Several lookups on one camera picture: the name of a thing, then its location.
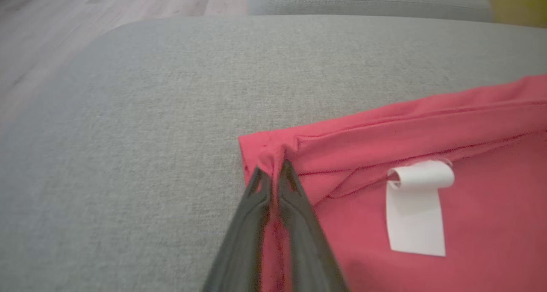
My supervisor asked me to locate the wide yellow sofa back cushion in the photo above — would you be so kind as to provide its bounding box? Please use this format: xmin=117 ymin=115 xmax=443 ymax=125
xmin=474 ymin=0 xmax=547 ymax=28

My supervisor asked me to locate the grey sofa seat cushion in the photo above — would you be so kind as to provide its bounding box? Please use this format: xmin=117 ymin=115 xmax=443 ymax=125
xmin=0 ymin=15 xmax=547 ymax=292
xmin=248 ymin=0 xmax=494 ymax=22

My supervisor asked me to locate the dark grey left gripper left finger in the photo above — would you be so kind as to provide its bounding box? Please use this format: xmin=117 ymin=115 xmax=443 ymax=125
xmin=201 ymin=166 xmax=274 ymax=292

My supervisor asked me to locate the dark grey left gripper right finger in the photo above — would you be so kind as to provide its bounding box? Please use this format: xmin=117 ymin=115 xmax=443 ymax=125
xmin=276 ymin=159 xmax=351 ymax=292

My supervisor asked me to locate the red and white garment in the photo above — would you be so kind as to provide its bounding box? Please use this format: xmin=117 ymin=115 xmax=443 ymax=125
xmin=238 ymin=74 xmax=547 ymax=292

